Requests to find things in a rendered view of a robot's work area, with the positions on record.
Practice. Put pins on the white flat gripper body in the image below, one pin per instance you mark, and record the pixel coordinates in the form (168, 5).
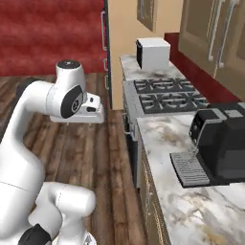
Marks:
(92, 118)

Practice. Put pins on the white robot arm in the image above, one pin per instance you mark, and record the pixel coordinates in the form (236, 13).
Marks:
(19, 166)

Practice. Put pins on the grey stove with black grates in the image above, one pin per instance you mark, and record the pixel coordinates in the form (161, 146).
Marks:
(166, 95)

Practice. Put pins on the beige base cupboards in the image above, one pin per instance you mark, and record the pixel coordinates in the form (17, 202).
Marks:
(150, 197)

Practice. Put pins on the black coffee machine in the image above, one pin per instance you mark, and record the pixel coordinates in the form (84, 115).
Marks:
(223, 143)

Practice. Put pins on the grey framed wall cupboard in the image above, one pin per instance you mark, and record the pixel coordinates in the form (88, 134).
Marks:
(146, 12)

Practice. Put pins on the beige wall cupboards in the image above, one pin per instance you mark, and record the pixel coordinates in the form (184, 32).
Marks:
(197, 32)

